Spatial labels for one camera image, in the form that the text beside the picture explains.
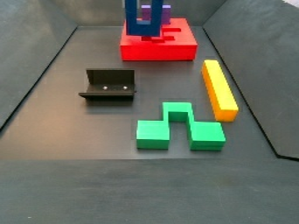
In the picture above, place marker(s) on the blue U-shaped block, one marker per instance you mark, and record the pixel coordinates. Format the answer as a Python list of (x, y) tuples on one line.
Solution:
[(146, 28)]

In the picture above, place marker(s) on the purple U-shaped block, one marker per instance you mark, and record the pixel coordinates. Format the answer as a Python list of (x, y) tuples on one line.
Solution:
[(166, 15)]

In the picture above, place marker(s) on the black L-shaped fixture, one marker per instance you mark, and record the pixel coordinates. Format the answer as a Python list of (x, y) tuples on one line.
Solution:
[(110, 84)]

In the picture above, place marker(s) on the red puzzle base board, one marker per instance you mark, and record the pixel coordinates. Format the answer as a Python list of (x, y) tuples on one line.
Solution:
[(174, 45)]

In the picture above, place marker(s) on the yellow long bar block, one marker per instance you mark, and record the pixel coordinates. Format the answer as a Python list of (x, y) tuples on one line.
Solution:
[(223, 103)]

